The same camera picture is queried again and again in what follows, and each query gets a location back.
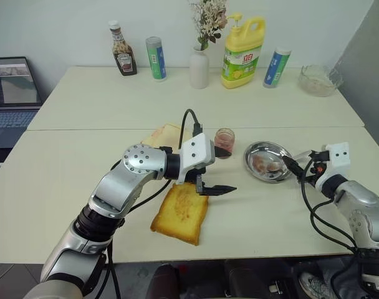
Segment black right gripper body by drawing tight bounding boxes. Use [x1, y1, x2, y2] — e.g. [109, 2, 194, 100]
[301, 151, 330, 183]

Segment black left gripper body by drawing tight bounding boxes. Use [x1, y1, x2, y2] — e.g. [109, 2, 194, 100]
[189, 166, 209, 196]

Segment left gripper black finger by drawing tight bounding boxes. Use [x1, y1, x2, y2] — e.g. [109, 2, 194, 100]
[204, 184, 238, 197]
[213, 146, 234, 158]

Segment silver metal spoon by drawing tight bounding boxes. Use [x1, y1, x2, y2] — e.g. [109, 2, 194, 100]
[267, 150, 315, 174]

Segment toasted golden bread slice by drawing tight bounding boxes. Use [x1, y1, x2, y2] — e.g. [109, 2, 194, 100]
[150, 183, 210, 247]

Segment small glass jam jar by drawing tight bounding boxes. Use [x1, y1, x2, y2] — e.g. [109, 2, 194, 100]
[214, 127, 236, 158]

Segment white bread slice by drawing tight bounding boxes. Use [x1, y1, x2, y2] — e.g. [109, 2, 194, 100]
[140, 123, 193, 149]

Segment round metal plate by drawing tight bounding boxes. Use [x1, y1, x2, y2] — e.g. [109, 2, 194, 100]
[243, 141, 292, 184]

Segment clear glass bowl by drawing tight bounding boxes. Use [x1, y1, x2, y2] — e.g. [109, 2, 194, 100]
[298, 64, 344, 97]

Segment white ceramic vase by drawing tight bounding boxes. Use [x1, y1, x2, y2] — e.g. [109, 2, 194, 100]
[189, 45, 210, 90]

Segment white canister blue label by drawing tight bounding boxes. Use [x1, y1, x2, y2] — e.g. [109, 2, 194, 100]
[263, 47, 292, 89]

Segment yellow detergent pump bottle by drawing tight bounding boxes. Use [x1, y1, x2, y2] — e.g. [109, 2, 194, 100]
[220, 12, 266, 90]

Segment dark rounded shape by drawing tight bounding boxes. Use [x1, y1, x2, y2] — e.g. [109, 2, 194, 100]
[223, 259, 273, 299]
[145, 263, 181, 299]

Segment grey canister green blue label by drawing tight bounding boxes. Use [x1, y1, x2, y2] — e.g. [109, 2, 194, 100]
[145, 36, 168, 82]

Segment white grey sneaker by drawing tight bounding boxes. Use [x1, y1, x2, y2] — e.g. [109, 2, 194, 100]
[299, 270, 332, 299]

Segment dried flower bouquet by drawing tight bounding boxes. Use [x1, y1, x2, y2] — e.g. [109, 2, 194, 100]
[189, 0, 228, 50]

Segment brown ketchup bottle white cap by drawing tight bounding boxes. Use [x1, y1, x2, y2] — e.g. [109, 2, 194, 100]
[108, 20, 138, 77]

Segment open dark laptop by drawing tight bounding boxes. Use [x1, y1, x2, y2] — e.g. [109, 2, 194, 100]
[0, 56, 42, 149]

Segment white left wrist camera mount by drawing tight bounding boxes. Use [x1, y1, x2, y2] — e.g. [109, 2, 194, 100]
[176, 133, 216, 184]

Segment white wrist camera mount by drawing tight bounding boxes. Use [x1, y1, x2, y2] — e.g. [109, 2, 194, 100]
[315, 141, 353, 187]
[176, 133, 216, 184]

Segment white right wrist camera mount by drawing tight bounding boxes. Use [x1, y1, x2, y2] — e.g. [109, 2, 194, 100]
[315, 141, 353, 187]

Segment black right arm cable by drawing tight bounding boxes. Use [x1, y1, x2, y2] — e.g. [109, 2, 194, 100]
[300, 155, 365, 259]

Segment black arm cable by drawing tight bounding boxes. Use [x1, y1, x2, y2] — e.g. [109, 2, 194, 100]
[300, 155, 365, 259]
[105, 108, 203, 299]

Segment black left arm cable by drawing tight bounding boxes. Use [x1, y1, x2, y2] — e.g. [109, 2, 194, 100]
[105, 108, 203, 299]

